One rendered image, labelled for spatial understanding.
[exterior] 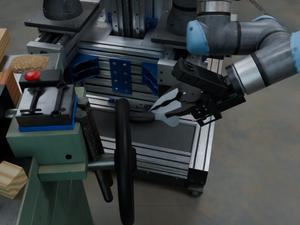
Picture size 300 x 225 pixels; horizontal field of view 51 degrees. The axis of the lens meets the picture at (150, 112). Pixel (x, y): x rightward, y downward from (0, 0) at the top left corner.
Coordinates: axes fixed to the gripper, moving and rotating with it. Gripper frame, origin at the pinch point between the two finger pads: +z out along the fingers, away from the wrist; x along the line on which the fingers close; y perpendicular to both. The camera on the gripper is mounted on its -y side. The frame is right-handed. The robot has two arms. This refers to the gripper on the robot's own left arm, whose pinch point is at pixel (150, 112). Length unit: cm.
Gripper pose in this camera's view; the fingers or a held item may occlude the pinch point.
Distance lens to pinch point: 70.0
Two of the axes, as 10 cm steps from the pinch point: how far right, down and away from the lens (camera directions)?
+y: 5.0, 6.0, 6.3
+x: -0.7, -6.9, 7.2
